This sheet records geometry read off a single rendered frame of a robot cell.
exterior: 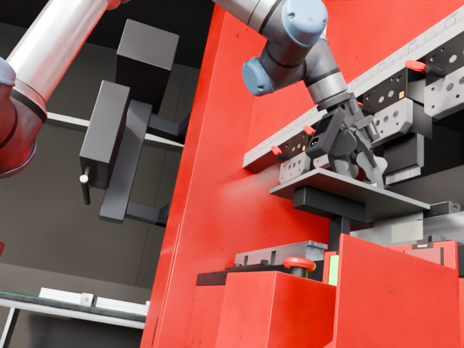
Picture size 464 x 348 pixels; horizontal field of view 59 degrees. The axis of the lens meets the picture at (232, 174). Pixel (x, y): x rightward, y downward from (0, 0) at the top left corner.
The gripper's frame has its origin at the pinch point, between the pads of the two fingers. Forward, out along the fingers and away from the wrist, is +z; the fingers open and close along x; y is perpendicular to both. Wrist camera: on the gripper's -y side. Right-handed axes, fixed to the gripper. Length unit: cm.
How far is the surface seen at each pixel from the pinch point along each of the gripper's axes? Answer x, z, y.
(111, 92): 108, -63, 8
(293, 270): -16.3, -2.3, -37.7
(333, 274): -13.7, 2.7, -29.6
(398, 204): -5.8, 4.1, 0.5
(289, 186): 5.5, -7.6, -13.4
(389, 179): 3.4, 2.3, 13.9
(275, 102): 61, -30, 47
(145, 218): 143, -7, 11
